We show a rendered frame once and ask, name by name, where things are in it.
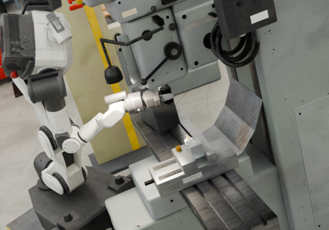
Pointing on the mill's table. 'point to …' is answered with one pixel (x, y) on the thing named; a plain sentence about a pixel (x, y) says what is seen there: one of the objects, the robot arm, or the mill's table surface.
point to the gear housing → (147, 1)
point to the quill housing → (155, 49)
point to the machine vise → (163, 169)
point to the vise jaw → (185, 159)
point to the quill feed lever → (172, 53)
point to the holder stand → (159, 114)
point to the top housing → (89, 0)
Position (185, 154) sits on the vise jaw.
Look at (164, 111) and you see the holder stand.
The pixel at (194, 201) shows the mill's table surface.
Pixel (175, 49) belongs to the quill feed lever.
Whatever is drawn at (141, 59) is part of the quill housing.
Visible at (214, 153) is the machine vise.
